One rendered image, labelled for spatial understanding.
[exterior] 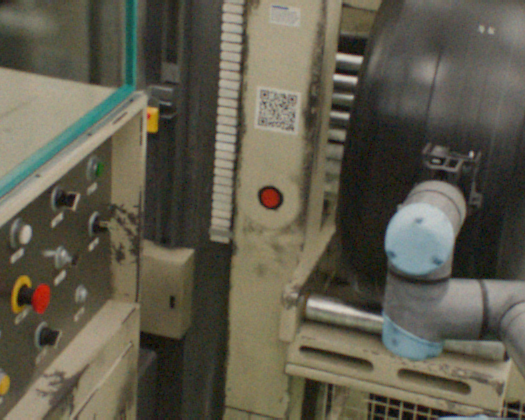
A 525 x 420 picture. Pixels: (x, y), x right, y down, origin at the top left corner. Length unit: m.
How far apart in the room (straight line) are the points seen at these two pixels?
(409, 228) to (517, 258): 0.45
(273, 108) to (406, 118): 0.31
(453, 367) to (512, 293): 0.55
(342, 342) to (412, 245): 0.66
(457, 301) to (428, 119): 0.38
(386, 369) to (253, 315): 0.28
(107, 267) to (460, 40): 0.68
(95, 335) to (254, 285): 0.33
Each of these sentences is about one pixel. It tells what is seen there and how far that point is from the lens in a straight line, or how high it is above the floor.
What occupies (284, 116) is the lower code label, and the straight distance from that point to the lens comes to 2.02.
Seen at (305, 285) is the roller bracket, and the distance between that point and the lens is 2.07.
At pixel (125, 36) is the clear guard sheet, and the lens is 1.87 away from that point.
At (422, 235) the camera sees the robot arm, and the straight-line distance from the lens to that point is 1.42.
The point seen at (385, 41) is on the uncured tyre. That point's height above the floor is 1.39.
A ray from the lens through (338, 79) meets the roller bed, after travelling 2.41.
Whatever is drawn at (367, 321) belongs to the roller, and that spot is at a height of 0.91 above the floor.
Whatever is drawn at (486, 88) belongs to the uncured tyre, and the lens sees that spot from 1.79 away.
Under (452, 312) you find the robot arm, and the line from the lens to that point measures 1.49.
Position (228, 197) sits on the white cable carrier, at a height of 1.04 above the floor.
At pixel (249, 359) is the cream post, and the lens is 2.25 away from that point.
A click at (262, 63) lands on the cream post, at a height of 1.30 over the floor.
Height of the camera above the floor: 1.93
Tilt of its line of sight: 25 degrees down
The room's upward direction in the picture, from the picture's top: 4 degrees clockwise
